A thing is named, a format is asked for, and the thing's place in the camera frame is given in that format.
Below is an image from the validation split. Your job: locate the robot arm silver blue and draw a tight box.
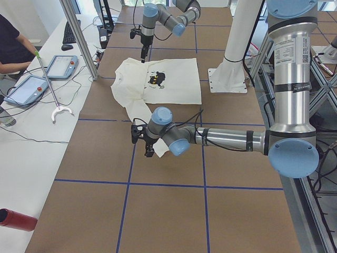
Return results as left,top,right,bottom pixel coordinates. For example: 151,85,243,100
142,1,319,178
140,1,201,63

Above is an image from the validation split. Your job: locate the teach pendant blue grey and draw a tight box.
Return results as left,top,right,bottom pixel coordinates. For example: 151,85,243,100
4,75,48,106
46,55,78,80

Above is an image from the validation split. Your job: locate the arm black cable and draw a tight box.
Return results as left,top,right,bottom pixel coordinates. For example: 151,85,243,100
172,109,251,152

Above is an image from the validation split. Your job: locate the cream long-sleeve cat shirt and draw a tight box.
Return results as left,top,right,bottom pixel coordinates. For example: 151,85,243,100
110,57,202,159

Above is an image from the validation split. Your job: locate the aluminium frame post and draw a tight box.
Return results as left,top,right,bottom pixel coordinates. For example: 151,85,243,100
60,0,98,81

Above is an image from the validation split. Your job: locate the white camera mast base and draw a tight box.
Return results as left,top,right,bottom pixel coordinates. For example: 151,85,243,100
209,0,264,94

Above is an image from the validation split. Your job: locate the far teach pendant blue grey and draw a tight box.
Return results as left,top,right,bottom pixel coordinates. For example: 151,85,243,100
46,55,78,80

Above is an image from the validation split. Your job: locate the person in dark shirt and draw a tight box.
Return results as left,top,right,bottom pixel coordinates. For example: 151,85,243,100
1,15,37,74

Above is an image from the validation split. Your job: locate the reacher grabber stick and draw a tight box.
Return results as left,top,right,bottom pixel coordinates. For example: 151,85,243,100
34,51,74,124

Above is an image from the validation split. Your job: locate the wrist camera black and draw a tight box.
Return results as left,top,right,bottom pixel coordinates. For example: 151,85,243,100
131,124,143,144
130,28,141,39

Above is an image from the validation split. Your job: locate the black computer mouse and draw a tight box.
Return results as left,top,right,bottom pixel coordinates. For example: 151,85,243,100
61,44,73,51

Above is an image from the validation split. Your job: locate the near teach pendant blue grey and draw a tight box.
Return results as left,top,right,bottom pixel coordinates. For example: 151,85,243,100
4,75,48,106

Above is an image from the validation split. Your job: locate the black keyboard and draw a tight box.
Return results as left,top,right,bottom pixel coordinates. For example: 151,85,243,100
62,21,76,44

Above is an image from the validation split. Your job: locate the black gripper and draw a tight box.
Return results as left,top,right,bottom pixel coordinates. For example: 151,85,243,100
144,137,155,158
141,34,154,63

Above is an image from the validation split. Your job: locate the red bottle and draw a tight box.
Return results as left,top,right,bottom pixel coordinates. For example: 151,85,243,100
1,208,37,231

